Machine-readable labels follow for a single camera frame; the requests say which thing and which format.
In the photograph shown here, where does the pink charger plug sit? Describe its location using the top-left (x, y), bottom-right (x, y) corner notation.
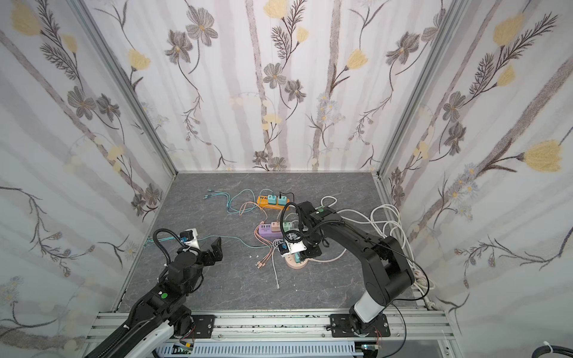
top-left (270, 222), bottom-right (281, 233)

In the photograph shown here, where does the pink round power strip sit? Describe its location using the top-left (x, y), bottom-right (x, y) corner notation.
top-left (284, 254), bottom-right (307, 270)

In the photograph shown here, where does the white charging cable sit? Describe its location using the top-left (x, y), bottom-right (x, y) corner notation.
top-left (268, 248), bottom-right (281, 290)

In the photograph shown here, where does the purple power strip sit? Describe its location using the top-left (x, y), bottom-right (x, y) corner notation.
top-left (258, 223), bottom-right (283, 240)

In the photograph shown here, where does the pink charging cable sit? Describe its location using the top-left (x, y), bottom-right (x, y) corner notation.
top-left (236, 198), bottom-right (281, 270)

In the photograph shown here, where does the orange power strip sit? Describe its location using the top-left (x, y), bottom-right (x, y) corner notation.
top-left (256, 194), bottom-right (289, 210)

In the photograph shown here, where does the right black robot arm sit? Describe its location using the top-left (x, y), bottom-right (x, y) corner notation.
top-left (278, 201), bottom-right (417, 337)

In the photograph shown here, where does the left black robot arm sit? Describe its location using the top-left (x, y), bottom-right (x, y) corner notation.
top-left (87, 228), bottom-right (223, 357)

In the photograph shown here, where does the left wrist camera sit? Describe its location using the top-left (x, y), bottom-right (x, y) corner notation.
top-left (179, 228), bottom-right (200, 249)

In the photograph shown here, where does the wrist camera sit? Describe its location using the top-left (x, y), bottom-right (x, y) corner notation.
top-left (278, 241), bottom-right (307, 257)
top-left (179, 228), bottom-right (200, 249)

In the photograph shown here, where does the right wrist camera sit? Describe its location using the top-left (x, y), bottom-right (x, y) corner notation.
top-left (278, 241), bottom-right (307, 257)

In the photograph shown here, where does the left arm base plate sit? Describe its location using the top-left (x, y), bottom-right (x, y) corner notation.
top-left (178, 315), bottom-right (216, 340)

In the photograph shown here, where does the white power cords bundle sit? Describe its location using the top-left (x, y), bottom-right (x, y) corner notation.
top-left (308, 195), bottom-right (437, 310)

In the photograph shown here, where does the aluminium mounting rail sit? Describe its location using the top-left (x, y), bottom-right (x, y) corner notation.
top-left (84, 308), bottom-right (458, 345)

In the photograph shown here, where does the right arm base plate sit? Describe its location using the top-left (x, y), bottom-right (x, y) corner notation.
top-left (329, 314), bottom-right (391, 338)

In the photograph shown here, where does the white slotted cable duct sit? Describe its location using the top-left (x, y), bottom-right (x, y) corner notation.
top-left (152, 342), bottom-right (363, 357)

